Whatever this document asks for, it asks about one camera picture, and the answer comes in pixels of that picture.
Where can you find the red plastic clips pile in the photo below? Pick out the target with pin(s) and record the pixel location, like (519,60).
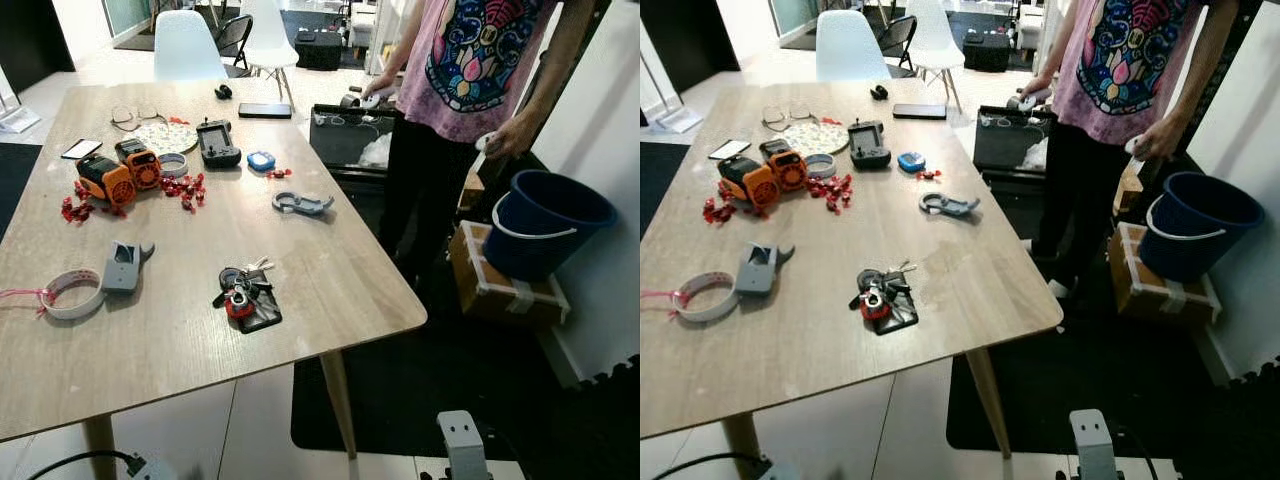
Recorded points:
(278,173)
(836,190)
(75,209)
(189,188)
(928,174)
(717,211)

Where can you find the black equipment case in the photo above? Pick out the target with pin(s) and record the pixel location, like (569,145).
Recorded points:
(320,50)
(986,52)

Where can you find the dark blue plastic bucket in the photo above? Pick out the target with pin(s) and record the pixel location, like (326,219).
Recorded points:
(545,230)
(1200,232)

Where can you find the black storage crate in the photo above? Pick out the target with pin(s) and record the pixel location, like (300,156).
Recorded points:
(1005,138)
(345,135)

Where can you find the black remote controller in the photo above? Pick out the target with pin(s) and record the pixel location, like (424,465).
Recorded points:
(868,146)
(217,143)

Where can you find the large orange black device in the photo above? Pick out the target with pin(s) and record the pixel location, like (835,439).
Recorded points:
(104,180)
(747,183)

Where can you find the white floor stand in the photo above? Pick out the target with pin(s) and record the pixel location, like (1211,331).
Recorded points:
(15,118)
(678,120)

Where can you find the blue round gadget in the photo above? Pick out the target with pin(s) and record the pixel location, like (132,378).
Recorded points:
(261,161)
(911,162)

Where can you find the black smartphone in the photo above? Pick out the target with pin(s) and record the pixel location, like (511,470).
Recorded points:
(265,110)
(919,111)

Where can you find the clear tape roll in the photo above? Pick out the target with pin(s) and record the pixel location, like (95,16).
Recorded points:
(809,167)
(162,166)

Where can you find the light wooden table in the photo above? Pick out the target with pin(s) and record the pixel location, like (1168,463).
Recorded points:
(830,350)
(180,340)

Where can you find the person in pink shirt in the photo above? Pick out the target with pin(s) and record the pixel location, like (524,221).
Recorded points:
(480,70)
(1130,70)

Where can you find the grey plastic hook tool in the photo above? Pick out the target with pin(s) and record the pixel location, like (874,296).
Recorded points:
(305,205)
(952,207)

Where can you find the thin framed eyeglasses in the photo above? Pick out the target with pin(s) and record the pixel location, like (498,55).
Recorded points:
(122,116)
(772,117)

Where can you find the black card pouch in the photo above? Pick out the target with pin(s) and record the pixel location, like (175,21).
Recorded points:
(264,316)
(900,318)

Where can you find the taped cardboard box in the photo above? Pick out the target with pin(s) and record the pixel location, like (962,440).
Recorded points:
(500,290)
(1155,292)

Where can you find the key bunch with red tag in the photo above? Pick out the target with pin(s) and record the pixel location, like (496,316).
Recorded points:
(878,292)
(240,290)

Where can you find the white handheld controller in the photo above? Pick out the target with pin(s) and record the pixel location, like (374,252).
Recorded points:
(380,97)
(1030,99)
(1136,147)
(484,142)

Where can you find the round white patterned mat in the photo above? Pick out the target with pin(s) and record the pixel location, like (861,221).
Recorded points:
(160,138)
(812,139)

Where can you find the black folding chair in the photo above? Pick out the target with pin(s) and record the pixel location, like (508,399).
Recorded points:
(232,35)
(897,35)

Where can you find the white plastic shell chair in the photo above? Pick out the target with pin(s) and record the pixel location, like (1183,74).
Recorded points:
(188,45)
(850,45)
(932,35)
(268,35)

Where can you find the white framed smartphone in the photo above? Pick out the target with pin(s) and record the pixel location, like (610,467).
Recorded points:
(729,149)
(81,148)

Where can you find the white tape roll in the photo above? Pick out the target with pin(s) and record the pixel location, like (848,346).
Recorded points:
(700,308)
(60,303)

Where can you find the small orange black device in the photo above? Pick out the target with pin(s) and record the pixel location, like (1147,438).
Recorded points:
(784,165)
(139,163)

